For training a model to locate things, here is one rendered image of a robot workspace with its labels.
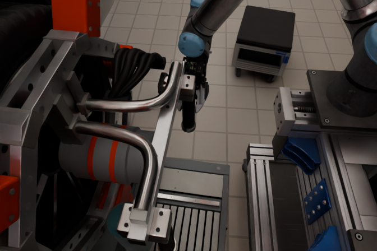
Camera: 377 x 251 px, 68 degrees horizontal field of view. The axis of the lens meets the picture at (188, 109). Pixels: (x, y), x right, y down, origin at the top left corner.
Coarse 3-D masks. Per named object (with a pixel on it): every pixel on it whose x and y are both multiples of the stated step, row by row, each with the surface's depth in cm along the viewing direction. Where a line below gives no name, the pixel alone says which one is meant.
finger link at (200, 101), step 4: (200, 84) 81; (200, 88) 79; (204, 88) 82; (196, 92) 81; (200, 92) 78; (196, 96) 81; (200, 96) 77; (196, 100) 80; (200, 100) 78; (204, 100) 80; (196, 104) 79; (200, 104) 79; (196, 108) 78; (200, 108) 78; (196, 112) 77
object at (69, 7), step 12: (60, 0) 56; (72, 0) 55; (84, 0) 55; (96, 0) 60; (60, 12) 56; (72, 12) 56; (84, 12) 56; (96, 12) 60; (60, 24) 57; (72, 24) 57; (84, 24) 56; (96, 24) 61; (96, 36) 62
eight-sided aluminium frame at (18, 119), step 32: (64, 32) 54; (32, 64) 48; (64, 64) 50; (32, 96) 44; (0, 128) 41; (32, 128) 43; (0, 160) 43; (32, 160) 44; (32, 192) 45; (96, 192) 86; (32, 224) 46; (96, 224) 77
